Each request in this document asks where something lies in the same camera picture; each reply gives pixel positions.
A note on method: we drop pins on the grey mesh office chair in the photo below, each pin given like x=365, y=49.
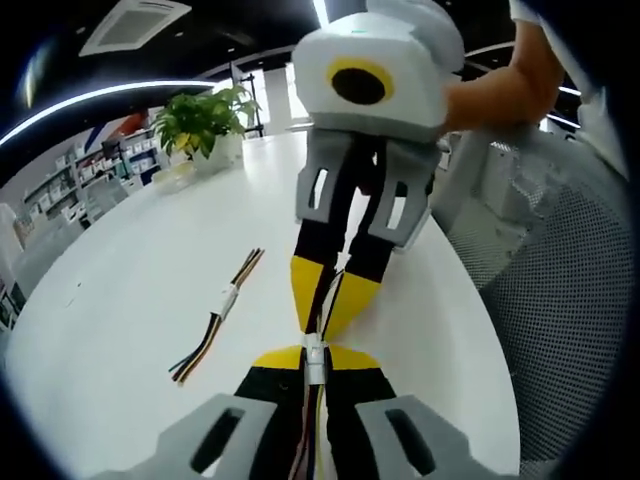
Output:
x=550, y=300

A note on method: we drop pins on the green leafy plant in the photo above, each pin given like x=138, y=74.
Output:
x=200, y=115

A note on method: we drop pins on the person's right hand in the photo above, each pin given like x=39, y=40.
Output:
x=485, y=100

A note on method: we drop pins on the straight ceiling light strip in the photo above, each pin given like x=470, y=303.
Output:
x=321, y=10

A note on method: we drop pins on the curved ceiling light strip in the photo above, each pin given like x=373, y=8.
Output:
x=100, y=92

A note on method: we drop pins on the white plant pot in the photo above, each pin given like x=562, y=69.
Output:
x=225, y=152

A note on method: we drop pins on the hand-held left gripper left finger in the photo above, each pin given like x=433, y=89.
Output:
x=240, y=430

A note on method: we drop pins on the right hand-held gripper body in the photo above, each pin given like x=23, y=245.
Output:
x=410, y=70

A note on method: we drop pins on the red blue wall banner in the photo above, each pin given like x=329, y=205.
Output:
x=135, y=122

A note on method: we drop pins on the person's white shirt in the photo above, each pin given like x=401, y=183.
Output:
x=600, y=125

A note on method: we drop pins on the shelf with storage boxes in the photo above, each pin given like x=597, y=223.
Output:
x=55, y=185

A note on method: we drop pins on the ceiling air conditioner vent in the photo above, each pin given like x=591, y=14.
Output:
x=135, y=25

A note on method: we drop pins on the white office chair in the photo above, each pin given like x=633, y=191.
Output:
x=105, y=197

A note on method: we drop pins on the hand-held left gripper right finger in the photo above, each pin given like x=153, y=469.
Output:
x=360, y=400

